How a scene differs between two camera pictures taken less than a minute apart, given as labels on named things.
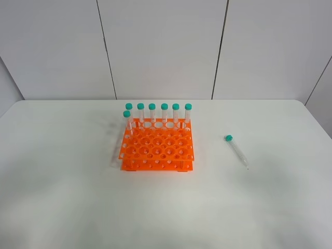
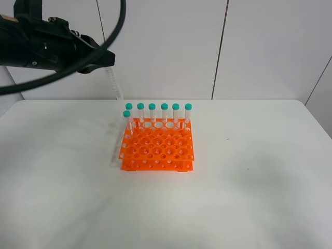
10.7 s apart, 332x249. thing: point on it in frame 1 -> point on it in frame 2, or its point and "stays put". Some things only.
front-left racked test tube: (126, 115) stays put
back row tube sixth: (188, 108) stays put
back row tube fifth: (176, 107) stays put
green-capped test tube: (229, 138) -> (111, 72)
